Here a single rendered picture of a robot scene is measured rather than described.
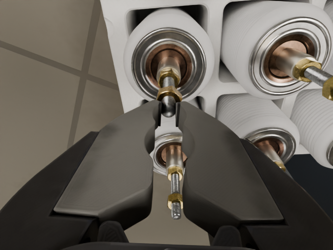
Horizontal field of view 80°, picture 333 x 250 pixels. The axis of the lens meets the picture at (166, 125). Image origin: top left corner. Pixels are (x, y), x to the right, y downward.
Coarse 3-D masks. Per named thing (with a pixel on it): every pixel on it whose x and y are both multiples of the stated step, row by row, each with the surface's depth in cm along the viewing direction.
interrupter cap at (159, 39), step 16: (160, 32) 18; (176, 32) 18; (144, 48) 19; (160, 48) 19; (176, 48) 19; (192, 48) 19; (144, 64) 20; (192, 64) 20; (144, 80) 21; (192, 80) 21
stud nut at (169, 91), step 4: (160, 88) 14; (164, 88) 14; (168, 88) 14; (172, 88) 14; (160, 92) 14; (164, 92) 14; (168, 92) 14; (172, 92) 14; (176, 92) 14; (160, 96) 14; (164, 96) 14; (172, 96) 14; (176, 96) 14; (180, 96) 14; (160, 100) 14; (176, 100) 14; (180, 100) 14
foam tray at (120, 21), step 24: (120, 0) 23; (144, 0) 23; (168, 0) 23; (192, 0) 23; (216, 0) 23; (240, 0) 23; (288, 0) 27; (312, 0) 23; (120, 24) 25; (216, 24) 25; (120, 48) 26; (216, 48) 26; (120, 72) 28; (216, 72) 28; (216, 96) 30
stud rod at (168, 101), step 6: (168, 78) 16; (168, 84) 15; (168, 96) 14; (162, 102) 13; (168, 102) 13; (174, 102) 13; (162, 108) 13; (168, 108) 13; (174, 108) 13; (162, 114) 13; (168, 114) 13; (174, 114) 13
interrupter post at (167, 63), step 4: (164, 60) 19; (168, 60) 19; (172, 60) 19; (176, 60) 20; (160, 64) 19; (164, 64) 18; (168, 64) 18; (172, 64) 18; (176, 64) 19; (160, 68) 18; (164, 68) 17; (168, 68) 17; (172, 68) 17; (176, 68) 18; (160, 72) 18; (176, 72) 18; (180, 76) 18
